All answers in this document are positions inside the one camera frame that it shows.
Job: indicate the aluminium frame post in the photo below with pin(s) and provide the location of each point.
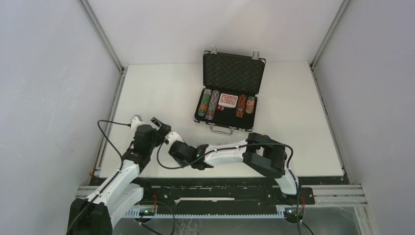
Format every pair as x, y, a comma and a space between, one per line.
101, 34
332, 27

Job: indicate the red playing card deck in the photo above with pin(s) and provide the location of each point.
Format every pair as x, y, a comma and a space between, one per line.
228, 100

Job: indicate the orange black poker chip row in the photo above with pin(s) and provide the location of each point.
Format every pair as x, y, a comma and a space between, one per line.
240, 108

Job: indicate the aluminium frame rail front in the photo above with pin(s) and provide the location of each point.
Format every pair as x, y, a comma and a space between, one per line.
329, 196

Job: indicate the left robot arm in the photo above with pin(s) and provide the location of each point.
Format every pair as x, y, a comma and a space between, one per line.
99, 212

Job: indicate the green poker chip row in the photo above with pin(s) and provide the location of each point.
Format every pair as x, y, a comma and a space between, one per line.
204, 102

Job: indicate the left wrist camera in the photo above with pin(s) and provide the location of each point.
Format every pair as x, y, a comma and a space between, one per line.
136, 121

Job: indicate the red white poker chip row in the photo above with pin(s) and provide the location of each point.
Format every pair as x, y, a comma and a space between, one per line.
250, 104

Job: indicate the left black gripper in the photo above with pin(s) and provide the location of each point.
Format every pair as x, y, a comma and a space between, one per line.
163, 129

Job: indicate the right aluminium frame post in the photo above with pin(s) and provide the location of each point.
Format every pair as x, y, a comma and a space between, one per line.
332, 27

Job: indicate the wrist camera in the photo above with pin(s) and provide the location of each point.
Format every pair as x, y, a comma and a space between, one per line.
172, 137
136, 121

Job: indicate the blue tan poker chip row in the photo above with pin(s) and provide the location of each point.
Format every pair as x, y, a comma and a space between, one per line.
212, 105

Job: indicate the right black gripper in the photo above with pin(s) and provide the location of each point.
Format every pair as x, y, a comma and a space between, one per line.
182, 162

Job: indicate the left aluminium frame post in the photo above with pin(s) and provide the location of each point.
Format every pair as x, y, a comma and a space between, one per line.
101, 34

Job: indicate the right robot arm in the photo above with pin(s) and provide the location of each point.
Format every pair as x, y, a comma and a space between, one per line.
264, 155

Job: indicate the black poker set case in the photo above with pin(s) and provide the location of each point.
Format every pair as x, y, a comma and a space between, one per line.
231, 74

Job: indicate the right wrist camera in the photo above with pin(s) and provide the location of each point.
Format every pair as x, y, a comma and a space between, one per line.
172, 137

